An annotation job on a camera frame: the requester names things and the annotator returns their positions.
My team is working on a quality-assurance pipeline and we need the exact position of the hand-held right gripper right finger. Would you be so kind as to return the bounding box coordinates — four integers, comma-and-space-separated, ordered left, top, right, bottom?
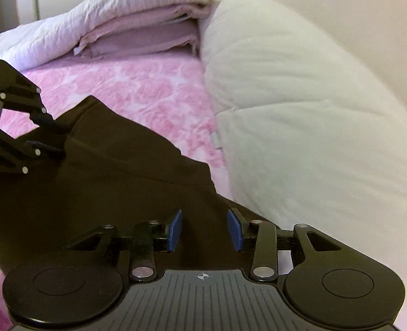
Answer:
226, 207, 344, 282

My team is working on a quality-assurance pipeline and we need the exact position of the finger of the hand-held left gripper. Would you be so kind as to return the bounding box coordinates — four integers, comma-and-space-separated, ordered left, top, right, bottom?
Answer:
0, 75, 68, 139
0, 125, 66, 176

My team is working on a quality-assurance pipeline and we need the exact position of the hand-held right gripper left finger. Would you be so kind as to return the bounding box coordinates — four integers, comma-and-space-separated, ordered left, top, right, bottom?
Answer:
65, 209, 183, 282

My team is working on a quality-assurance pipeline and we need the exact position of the dark brown garment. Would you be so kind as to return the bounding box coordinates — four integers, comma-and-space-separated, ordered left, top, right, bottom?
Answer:
0, 95, 283, 276

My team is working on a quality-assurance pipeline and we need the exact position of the white striped blanket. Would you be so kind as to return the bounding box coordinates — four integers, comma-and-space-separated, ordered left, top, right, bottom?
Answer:
0, 0, 214, 73

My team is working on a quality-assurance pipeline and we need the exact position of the pink floral bedsheet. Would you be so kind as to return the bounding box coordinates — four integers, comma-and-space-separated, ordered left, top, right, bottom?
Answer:
0, 55, 232, 331

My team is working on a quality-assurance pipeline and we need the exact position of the cream quilted duvet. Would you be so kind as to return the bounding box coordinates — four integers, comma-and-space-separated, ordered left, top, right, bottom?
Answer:
198, 0, 407, 276

